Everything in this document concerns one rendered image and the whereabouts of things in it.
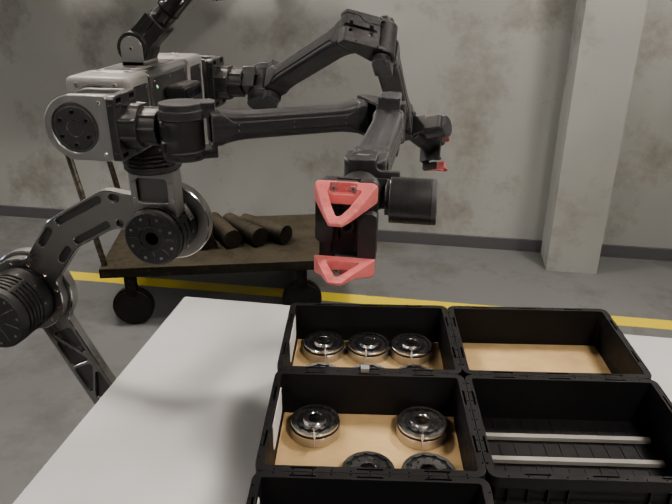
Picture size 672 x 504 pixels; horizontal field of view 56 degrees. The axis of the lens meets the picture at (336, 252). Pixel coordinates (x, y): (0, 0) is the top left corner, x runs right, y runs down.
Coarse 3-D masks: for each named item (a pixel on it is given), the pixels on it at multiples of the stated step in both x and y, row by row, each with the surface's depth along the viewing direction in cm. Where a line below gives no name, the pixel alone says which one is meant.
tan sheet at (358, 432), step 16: (288, 416) 137; (352, 416) 137; (368, 416) 137; (384, 416) 137; (288, 432) 133; (352, 432) 133; (368, 432) 133; (384, 432) 133; (448, 432) 133; (288, 448) 128; (304, 448) 128; (320, 448) 128; (336, 448) 128; (352, 448) 128; (368, 448) 128; (384, 448) 128; (400, 448) 128; (448, 448) 128; (288, 464) 124; (304, 464) 124; (320, 464) 124; (336, 464) 124; (400, 464) 124
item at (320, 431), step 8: (304, 408) 135; (312, 408) 135; (320, 408) 135; (328, 408) 135; (296, 416) 133; (328, 416) 133; (336, 416) 132; (296, 424) 130; (304, 424) 130; (328, 424) 130; (336, 424) 130; (304, 432) 128; (312, 432) 128; (320, 432) 128; (328, 432) 128
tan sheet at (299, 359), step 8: (432, 344) 164; (296, 352) 160; (344, 352) 160; (432, 352) 160; (296, 360) 157; (304, 360) 157; (344, 360) 157; (352, 360) 157; (392, 360) 157; (432, 360) 157; (440, 360) 157; (432, 368) 154; (440, 368) 154
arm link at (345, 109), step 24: (360, 96) 125; (168, 120) 110; (192, 120) 110; (216, 120) 113; (240, 120) 114; (264, 120) 116; (288, 120) 117; (312, 120) 119; (336, 120) 121; (360, 120) 122; (216, 144) 114
